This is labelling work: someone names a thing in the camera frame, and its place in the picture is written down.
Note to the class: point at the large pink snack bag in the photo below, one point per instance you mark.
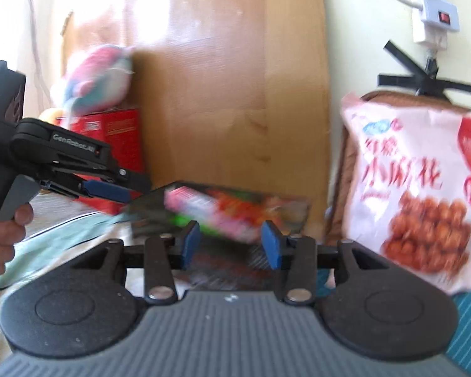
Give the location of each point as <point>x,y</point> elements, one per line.
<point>412,188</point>

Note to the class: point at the pastel plush toy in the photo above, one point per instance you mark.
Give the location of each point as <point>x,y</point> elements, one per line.
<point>94,78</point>

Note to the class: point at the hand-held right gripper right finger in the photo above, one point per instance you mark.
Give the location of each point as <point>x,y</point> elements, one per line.
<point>271,247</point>

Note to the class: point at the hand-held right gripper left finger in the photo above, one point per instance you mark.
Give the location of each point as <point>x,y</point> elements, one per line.
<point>190,243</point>

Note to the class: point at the white power strip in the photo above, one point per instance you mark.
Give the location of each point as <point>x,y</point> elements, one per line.
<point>435,11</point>

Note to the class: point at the yellow duck plush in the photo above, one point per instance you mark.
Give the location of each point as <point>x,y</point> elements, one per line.
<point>51,117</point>

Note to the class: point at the black cardboard box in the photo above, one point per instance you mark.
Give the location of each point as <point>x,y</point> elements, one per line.
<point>149,208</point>

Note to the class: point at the brown cardboard box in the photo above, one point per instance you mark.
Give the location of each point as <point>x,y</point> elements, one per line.
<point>227,86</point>

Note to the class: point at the person's left hand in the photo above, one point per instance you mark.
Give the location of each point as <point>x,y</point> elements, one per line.
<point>4,239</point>

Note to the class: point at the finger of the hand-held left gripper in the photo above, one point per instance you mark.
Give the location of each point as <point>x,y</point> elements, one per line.
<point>129,178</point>
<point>110,192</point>

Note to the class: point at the bright green snack packet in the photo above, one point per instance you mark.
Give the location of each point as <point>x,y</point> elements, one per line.
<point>179,219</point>

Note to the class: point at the small pink snack box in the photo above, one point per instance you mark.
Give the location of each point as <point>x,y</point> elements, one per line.
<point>204,210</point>

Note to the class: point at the red gift box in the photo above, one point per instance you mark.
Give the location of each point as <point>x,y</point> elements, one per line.
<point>114,137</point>

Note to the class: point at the patterned beige and teal quilt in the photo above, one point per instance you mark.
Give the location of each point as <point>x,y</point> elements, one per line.
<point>62,231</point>

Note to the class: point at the blue patterned sheet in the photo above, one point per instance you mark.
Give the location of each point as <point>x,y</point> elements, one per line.
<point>469,330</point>

